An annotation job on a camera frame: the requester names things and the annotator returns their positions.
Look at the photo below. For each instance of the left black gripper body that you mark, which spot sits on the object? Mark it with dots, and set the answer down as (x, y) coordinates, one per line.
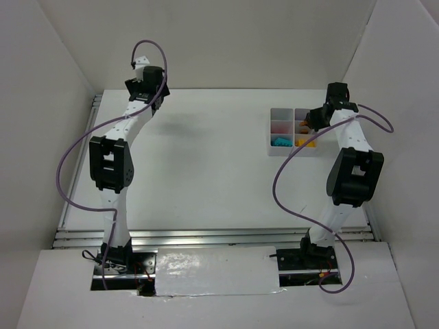
(158, 101)

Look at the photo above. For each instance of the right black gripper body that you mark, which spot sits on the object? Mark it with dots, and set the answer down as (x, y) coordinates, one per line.
(314, 118)

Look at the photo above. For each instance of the yellow brown lego brick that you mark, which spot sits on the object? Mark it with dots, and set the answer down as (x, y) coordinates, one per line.
(302, 141)

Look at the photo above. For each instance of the teal lego plate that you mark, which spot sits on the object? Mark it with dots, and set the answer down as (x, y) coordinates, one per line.
(281, 142)

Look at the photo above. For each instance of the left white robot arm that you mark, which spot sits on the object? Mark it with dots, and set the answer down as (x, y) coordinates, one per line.
(111, 165)

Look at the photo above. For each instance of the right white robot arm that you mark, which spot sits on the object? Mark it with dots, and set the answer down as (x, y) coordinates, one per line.
(353, 177)

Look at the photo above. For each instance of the white compartment organizer tray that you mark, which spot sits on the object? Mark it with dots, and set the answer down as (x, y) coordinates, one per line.
(296, 115)

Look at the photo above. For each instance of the white foil-taped panel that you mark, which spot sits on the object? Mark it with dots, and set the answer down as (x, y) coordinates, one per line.
(216, 271)

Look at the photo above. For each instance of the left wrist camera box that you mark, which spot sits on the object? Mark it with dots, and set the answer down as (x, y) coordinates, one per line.
(138, 65)

